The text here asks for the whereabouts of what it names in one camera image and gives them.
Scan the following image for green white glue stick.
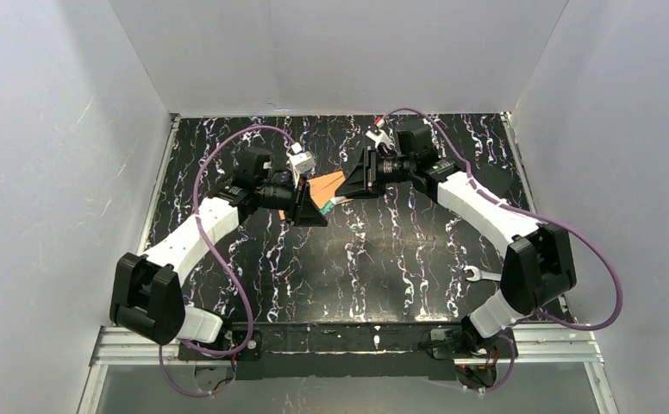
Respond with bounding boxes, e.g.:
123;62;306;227
320;197;340;215

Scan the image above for orange paper envelope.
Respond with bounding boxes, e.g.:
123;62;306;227
278;171;345;220

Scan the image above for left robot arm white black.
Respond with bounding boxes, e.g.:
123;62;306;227
109;145;328;345

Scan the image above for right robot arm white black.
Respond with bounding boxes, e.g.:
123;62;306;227
335;121;577;348

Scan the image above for black square pad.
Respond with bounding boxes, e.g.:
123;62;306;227
472;166;515;198

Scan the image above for silver open-end wrench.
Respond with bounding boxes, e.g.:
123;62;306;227
464;266;502;283

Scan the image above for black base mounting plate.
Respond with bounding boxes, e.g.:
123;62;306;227
175;321;518;383

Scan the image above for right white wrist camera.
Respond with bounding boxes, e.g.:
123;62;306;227
366;116;394;155

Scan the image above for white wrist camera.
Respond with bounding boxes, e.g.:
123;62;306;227
366;116;394;155
287;142;316;185

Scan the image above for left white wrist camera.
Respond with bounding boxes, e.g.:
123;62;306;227
287;142;316;185

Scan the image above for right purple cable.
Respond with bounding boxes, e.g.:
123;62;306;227
383;108;625;395

